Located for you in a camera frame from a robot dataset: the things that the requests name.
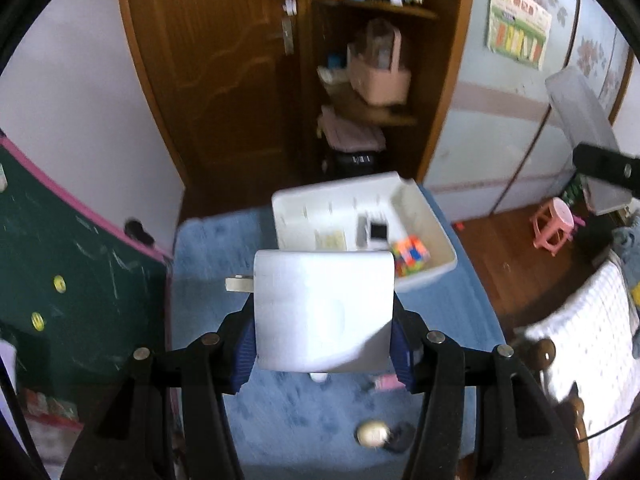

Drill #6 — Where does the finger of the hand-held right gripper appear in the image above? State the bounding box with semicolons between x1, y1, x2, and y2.
571;143;640;192

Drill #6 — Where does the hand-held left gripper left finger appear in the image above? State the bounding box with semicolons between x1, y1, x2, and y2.
60;305;258;480

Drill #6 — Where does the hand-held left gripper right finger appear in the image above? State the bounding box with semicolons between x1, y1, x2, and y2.
390;292;588;480

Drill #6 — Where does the grey white object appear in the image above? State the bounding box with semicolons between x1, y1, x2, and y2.
544;66;633;217

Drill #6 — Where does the white charger block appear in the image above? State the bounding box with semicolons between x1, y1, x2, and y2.
225;249;397;375

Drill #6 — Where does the colourful puzzle cube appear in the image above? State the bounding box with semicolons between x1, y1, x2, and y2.
391;236;432;278

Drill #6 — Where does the white plastic storage bin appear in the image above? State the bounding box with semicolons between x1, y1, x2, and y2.
271;171;458;293

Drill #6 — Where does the white toy camera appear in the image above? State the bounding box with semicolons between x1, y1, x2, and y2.
356;212;391;252

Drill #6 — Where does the green patterned bag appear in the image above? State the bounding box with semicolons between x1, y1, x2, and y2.
560;175;588;206

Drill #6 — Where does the pink plastic stool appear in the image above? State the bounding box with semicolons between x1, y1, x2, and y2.
530;197;576;257

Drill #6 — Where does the black charger plug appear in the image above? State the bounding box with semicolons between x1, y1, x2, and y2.
385;422;418;455

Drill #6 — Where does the blue fluffy mat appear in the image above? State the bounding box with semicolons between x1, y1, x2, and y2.
170;185;506;480

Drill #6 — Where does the round gold compact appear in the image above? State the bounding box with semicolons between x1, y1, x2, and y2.
356;420;391;450

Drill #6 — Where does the blue clothing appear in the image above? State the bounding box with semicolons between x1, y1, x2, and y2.
612;225;640;356

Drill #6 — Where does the pale blue wardrobe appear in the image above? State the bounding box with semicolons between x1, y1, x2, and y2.
425;0;640;216

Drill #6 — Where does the black easel knob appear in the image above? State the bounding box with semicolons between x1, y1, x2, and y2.
124;217;156;247

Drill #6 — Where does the white knitted blanket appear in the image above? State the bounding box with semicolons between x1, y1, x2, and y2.
520;260;640;480

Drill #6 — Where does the brown wooden corner shelf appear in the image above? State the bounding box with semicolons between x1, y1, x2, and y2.
295;0;476;186

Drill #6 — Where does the black box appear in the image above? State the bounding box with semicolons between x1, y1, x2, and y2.
332;149;381;177

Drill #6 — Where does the folded pink cloth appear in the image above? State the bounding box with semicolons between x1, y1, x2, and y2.
317;105;387;152

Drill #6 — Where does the brown wooden door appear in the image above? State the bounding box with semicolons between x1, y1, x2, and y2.
115;0;321;211

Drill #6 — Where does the crumpled white paper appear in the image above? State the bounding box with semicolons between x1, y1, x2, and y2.
317;66;351;86

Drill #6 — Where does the wooden bed frame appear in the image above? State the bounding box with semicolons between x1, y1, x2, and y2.
520;337;591;480

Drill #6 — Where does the wall poster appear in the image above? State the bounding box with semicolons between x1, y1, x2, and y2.
485;0;553;71

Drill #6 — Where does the green chalkboard with pink frame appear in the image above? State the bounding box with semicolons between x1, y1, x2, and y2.
0;132;173;426

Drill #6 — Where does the thin black cable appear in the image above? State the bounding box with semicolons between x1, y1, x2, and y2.
575;410;640;443

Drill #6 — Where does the pink basket with handle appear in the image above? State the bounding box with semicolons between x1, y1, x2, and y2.
347;20;412;107

